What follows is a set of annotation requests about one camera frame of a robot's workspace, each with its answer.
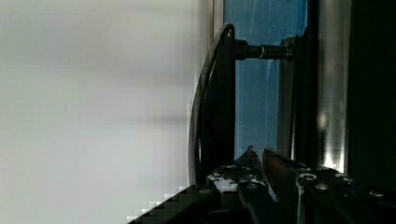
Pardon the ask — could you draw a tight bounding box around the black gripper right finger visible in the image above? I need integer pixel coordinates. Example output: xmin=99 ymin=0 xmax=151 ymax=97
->
xmin=262 ymin=147 xmax=396 ymax=224

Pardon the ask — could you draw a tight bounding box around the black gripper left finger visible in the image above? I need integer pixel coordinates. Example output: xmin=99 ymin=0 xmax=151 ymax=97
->
xmin=205 ymin=145 xmax=278 ymax=224

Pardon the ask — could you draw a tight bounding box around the black silver toaster oven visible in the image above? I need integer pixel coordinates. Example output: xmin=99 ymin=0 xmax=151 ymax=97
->
xmin=189 ymin=0 xmax=395 ymax=189

